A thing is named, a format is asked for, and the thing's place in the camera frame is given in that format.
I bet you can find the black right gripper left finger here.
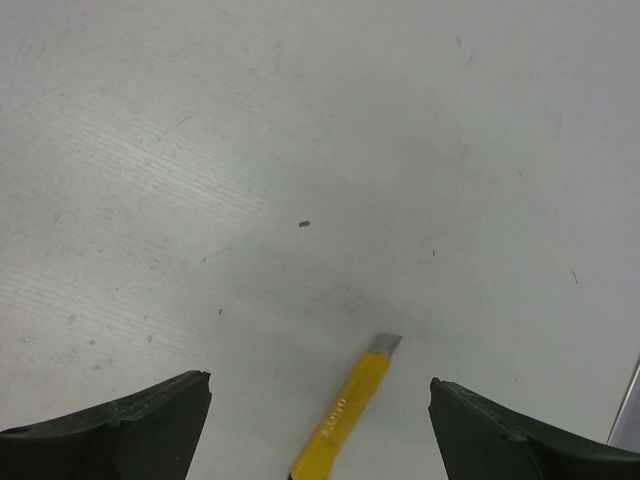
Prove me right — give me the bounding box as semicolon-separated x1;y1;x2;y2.
1;370;211;479

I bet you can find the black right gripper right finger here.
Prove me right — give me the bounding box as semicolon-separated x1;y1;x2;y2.
429;378;639;480

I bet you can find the yellow utility knife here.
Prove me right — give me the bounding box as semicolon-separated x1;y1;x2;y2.
288;333;402;480

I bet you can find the aluminium table edge rail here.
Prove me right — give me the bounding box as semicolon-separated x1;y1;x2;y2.
607;362;640;453

